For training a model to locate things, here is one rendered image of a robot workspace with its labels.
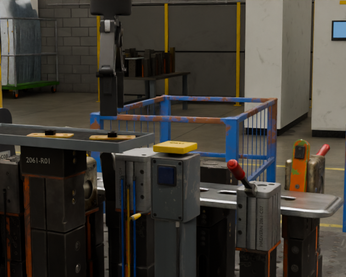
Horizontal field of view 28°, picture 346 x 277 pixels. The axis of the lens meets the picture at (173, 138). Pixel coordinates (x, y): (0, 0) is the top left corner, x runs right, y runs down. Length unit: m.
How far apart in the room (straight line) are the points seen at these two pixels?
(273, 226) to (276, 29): 8.13
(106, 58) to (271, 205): 0.42
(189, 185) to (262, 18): 8.31
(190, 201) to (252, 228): 0.17
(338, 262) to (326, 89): 7.40
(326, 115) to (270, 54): 1.10
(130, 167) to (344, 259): 0.90
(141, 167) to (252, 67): 8.14
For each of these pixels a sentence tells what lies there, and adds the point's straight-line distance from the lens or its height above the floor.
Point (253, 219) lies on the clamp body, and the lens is 1.33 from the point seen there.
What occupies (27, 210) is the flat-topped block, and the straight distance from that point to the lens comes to 1.37.
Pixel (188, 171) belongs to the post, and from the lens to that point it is 1.19.
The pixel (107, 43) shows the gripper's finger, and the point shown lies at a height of 1.34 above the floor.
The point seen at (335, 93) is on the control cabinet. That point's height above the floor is 0.60.
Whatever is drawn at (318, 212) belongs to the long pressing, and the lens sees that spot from 1.41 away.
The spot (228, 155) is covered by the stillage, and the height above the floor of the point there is 0.76.
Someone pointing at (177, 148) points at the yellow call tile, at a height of 1.16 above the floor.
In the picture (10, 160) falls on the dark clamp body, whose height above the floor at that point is 1.08.
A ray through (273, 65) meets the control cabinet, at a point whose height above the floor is 0.96.
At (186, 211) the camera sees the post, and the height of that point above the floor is 1.05.
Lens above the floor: 1.35
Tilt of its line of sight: 8 degrees down
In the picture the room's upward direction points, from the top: straight up
